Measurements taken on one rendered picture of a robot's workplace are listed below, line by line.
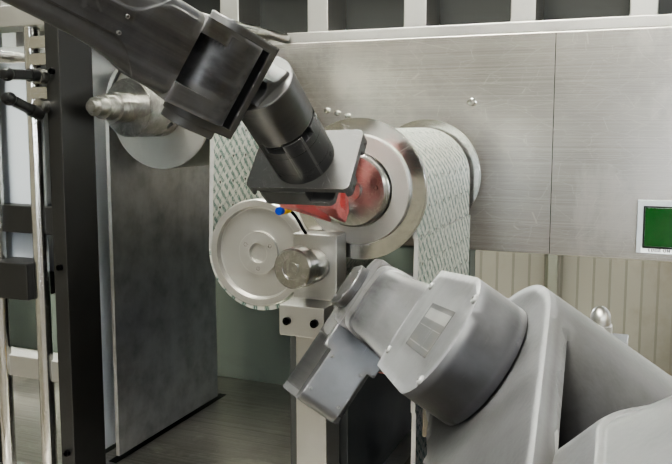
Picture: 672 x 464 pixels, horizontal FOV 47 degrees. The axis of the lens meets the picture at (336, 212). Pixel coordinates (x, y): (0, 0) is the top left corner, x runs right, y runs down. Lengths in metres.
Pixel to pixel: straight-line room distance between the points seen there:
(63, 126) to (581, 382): 0.69
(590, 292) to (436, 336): 3.35
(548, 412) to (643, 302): 3.47
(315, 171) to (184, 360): 0.52
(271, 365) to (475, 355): 1.08
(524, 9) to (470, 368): 0.93
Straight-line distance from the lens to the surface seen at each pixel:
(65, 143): 0.84
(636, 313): 3.66
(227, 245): 0.89
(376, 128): 0.80
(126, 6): 0.53
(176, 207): 1.08
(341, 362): 0.64
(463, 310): 0.22
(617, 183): 1.08
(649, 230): 1.08
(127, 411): 1.05
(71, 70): 0.85
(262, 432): 1.10
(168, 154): 0.92
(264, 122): 0.62
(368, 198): 0.78
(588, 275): 3.55
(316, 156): 0.67
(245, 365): 1.30
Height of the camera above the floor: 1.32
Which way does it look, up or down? 6 degrees down
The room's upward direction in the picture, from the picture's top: straight up
